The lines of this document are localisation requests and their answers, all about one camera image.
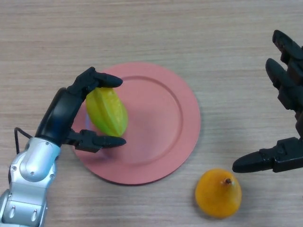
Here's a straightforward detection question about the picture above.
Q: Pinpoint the orange yellow pear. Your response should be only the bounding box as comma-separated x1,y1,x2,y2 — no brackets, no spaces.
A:
195,167,242,218

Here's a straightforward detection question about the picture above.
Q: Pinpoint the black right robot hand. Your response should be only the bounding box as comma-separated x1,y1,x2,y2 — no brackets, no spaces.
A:
232,29,303,174

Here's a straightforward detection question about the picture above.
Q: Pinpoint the pink round plate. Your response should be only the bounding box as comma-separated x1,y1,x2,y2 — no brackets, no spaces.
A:
70,61,201,185

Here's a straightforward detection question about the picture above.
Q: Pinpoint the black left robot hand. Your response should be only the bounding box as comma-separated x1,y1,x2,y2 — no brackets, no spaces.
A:
34,67,127,154

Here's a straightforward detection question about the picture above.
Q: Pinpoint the yellow green starfruit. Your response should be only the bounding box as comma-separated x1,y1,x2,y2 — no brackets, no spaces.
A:
85,87,129,138

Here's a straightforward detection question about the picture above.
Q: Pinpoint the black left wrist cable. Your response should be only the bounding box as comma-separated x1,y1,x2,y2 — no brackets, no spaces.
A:
14,127,33,155

